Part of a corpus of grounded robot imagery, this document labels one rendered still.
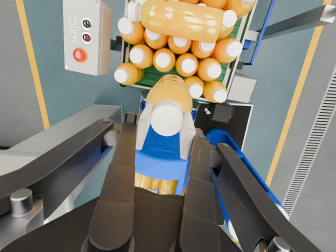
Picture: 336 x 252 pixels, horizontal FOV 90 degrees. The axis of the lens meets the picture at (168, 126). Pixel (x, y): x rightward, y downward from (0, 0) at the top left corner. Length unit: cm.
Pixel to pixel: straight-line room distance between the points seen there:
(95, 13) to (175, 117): 45
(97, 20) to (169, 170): 46
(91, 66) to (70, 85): 135
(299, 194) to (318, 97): 117
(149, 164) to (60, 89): 161
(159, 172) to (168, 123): 31
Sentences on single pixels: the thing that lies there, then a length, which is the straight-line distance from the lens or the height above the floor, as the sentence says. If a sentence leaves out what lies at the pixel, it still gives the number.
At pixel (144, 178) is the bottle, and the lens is 61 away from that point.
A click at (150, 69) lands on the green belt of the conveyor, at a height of 90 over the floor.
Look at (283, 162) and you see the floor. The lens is 228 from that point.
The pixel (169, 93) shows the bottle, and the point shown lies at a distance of 22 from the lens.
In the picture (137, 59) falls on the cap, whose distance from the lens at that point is 52.
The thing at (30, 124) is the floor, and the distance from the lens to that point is 232.
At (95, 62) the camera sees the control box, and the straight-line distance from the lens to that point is 58.
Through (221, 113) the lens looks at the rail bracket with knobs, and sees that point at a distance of 68.
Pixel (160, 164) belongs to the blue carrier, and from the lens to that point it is 48.
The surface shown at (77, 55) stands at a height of 111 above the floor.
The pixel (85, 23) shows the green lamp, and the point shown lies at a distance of 58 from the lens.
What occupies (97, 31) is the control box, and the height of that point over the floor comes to 110.
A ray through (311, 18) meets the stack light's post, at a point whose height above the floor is 106.
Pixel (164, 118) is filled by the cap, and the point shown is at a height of 144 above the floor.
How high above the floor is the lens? 163
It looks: 69 degrees down
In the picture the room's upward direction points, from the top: 174 degrees counter-clockwise
